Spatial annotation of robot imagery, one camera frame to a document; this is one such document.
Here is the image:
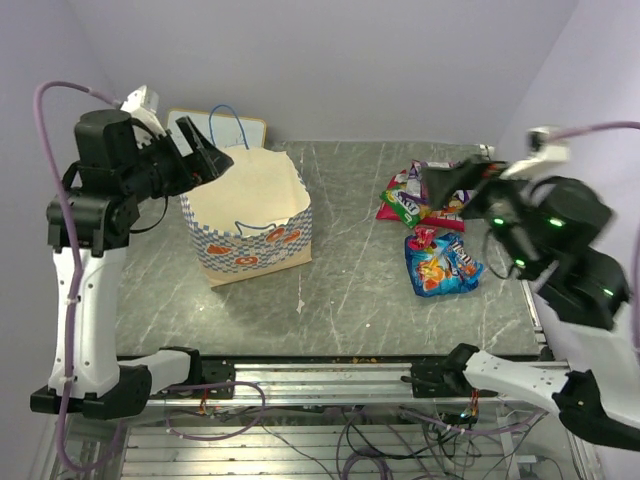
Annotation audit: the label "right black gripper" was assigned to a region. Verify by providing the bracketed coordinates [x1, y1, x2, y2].
[419, 151, 543, 274]

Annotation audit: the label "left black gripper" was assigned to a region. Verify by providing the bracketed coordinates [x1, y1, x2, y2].
[121, 114, 234, 203]

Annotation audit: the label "purple snack packet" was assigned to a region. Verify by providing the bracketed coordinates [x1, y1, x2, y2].
[406, 160, 428, 203]

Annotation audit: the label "green snack packet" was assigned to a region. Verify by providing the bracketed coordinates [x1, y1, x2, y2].
[376, 183, 424, 228]

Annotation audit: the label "blue checkered paper bag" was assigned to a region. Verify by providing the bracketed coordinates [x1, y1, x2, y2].
[181, 144, 313, 287]

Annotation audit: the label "blue candy packet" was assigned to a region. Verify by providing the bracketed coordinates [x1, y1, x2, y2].
[445, 233, 484, 282]

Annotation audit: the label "large blue Blendy packet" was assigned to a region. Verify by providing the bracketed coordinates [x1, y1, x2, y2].
[404, 233, 485, 298]

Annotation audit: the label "orange snack packet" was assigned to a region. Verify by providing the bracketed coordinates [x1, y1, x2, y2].
[420, 194, 466, 220]

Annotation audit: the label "small red candy packet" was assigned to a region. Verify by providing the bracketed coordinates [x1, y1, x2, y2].
[409, 224, 437, 250]

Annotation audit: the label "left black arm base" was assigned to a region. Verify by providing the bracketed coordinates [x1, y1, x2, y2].
[151, 359, 236, 400]

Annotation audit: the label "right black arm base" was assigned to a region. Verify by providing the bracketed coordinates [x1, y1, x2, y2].
[400, 362, 472, 399]

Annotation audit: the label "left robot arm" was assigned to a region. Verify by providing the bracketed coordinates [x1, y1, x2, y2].
[30, 110, 233, 420]

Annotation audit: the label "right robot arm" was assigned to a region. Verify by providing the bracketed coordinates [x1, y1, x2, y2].
[421, 155, 639, 451]

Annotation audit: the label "small yellow-framed whiteboard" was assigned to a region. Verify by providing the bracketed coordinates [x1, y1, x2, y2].
[166, 107, 267, 155]

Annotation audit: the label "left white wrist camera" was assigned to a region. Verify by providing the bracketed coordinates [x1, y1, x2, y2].
[119, 85, 165, 144]

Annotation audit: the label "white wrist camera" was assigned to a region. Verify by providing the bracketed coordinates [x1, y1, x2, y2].
[119, 85, 165, 144]
[500, 125, 570, 180]

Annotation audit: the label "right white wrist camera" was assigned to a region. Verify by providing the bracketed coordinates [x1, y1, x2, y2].
[500, 125, 570, 180]

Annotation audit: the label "aluminium rail frame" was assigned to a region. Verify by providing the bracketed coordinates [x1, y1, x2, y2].
[35, 360, 604, 479]

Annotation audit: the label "loose floor cables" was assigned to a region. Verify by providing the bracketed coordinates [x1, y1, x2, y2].
[164, 379, 551, 480]

